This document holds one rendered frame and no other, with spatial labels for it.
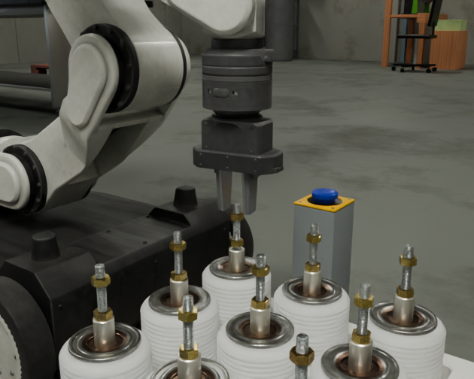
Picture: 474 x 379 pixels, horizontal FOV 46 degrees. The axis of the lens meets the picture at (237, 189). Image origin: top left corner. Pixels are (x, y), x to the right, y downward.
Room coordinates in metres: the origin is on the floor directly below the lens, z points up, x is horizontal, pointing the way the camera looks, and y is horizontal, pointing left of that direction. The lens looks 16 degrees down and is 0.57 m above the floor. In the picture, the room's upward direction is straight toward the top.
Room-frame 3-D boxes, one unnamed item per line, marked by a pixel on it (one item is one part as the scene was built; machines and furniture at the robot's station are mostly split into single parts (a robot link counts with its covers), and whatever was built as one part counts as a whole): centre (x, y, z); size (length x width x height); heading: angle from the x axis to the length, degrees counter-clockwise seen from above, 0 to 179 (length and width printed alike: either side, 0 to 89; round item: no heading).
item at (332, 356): (0.48, -0.12, 0.25); 0.08 x 0.08 x 0.01
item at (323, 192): (0.83, -0.14, 0.32); 0.04 x 0.04 x 0.02
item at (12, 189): (1.16, 0.43, 0.28); 0.21 x 0.20 x 0.13; 54
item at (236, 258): (0.72, 0.00, 0.26); 0.02 x 0.02 x 0.03
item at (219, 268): (0.72, 0.00, 0.25); 0.08 x 0.08 x 0.01
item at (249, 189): (0.71, -0.02, 0.37); 0.03 x 0.02 x 0.06; 153
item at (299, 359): (0.39, -0.05, 0.32); 0.02 x 0.02 x 0.01; 28
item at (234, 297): (0.72, 0.00, 0.16); 0.10 x 0.10 x 0.18
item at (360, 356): (0.48, -0.12, 0.26); 0.02 x 0.02 x 0.03
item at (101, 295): (0.53, 0.14, 0.30); 0.01 x 0.01 x 0.08
